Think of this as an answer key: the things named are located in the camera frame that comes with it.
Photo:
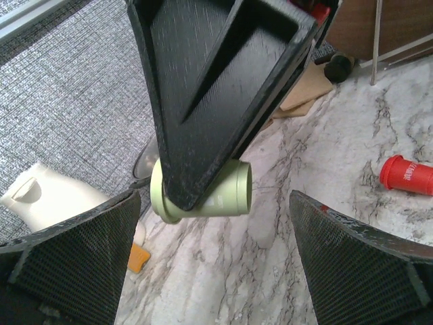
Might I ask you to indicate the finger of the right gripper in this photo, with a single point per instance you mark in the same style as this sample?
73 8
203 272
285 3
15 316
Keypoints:
215 72

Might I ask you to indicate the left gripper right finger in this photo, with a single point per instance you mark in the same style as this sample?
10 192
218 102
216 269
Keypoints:
358 274

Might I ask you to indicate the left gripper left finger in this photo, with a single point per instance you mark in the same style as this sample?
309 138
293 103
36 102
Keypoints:
72 272

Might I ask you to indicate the green capsule sideways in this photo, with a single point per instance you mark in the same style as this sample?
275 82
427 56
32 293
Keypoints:
230 195

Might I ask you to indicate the orange spice bottle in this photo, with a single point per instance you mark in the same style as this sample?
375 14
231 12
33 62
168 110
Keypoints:
138 258

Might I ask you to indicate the white thermos jug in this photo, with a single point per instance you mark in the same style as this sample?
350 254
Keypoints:
42 197

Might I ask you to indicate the brown paper square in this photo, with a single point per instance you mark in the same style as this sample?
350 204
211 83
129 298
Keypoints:
312 85

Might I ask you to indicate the red capsule far right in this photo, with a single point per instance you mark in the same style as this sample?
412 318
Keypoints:
401 174

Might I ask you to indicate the steel pot with lid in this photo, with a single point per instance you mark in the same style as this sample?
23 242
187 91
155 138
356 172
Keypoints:
143 167

